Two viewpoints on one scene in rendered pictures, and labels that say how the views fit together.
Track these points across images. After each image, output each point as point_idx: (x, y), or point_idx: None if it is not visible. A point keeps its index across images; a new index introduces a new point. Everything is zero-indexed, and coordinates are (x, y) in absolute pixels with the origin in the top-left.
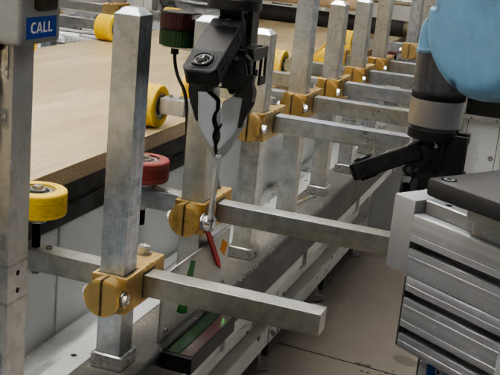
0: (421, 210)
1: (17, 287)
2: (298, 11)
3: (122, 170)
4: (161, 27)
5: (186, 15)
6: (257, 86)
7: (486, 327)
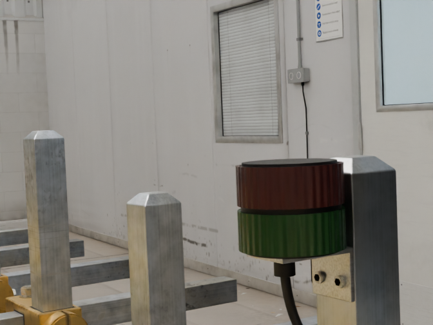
0: None
1: None
2: (39, 167)
3: None
4: (270, 213)
5: (343, 165)
6: (171, 309)
7: None
